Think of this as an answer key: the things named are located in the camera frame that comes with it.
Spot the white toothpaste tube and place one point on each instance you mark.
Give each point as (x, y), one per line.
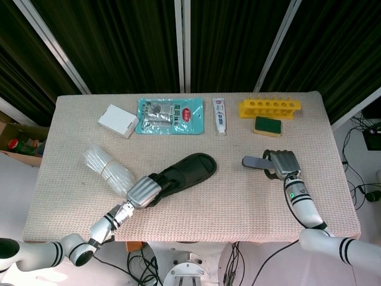
(220, 116)

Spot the dark green curtain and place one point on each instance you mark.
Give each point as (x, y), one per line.
(119, 44)
(232, 44)
(18, 59)
(342, 44)

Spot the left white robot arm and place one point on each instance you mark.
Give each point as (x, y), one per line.
(101, 229)

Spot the black box device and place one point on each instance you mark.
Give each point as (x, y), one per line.
(372, 138)

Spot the slanted white frame post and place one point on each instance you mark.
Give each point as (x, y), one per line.
(276, 44)
(53, 44)

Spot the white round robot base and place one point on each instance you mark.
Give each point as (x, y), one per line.
(187, 268)

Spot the teal plastic package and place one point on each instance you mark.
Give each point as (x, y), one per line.
(178, 116)

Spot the green yellow sponge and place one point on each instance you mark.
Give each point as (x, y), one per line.
(268, 125)

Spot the low white frame bar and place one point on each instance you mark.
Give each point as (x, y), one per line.
(12, 108)
(357, 110)

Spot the upright white frame post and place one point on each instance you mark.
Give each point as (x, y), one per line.
(179, 44)
(187, 44)

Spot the yellow test tube rack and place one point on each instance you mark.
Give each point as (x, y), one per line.
(268, 107)

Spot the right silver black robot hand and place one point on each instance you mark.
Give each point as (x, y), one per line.
(284, 164)

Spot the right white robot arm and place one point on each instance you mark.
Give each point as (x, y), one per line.
(306, 211)

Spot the beige waffle table cloth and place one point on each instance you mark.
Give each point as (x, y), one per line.
(208, 214)

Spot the brown cardboard box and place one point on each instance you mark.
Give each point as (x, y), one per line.
(21, 158)

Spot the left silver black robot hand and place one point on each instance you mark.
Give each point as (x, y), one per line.
(143, 192)

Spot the black slipper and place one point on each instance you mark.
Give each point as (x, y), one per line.
(193, 168)

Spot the grey brush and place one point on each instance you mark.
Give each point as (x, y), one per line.
(253, 162)

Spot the small white cardboard box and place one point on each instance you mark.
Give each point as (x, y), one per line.
(117, 119)

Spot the small black floor device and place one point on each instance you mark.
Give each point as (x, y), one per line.
(372, 196)

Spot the red can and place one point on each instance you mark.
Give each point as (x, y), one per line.
(14, 144)

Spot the orange block under table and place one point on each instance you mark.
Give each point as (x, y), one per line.
(134, 246)

